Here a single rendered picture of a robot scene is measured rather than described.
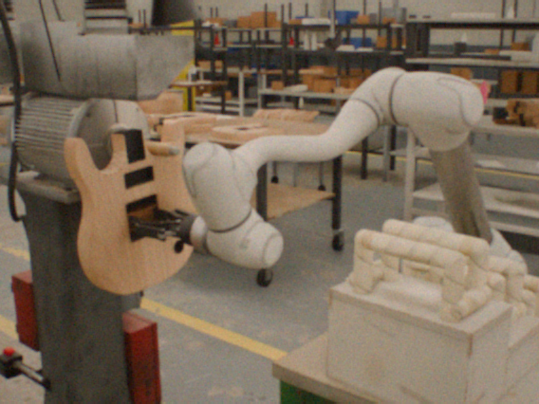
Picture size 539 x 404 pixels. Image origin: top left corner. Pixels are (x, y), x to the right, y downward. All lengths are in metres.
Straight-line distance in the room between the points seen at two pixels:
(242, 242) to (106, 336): 0.88
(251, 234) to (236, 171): 0.14
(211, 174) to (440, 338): 0.52
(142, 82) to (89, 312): 0.84
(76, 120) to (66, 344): 0.70
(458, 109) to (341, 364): 0.67
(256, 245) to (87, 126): 0.62
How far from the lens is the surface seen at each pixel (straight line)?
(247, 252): 1.34
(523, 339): 1.22
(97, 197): 1.55
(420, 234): 1.12
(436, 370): 1.07
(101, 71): 1.56
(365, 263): 1.10
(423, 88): 1.58
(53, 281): 2.02
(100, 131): 1.76
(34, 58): 1.95
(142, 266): 1.67
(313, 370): 1.24
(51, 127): 1.85
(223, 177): 1.26
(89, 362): 2.11
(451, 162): 1.68
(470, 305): 1.04
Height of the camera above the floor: 1.52
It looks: 14 degrees down
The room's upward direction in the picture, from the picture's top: straight up
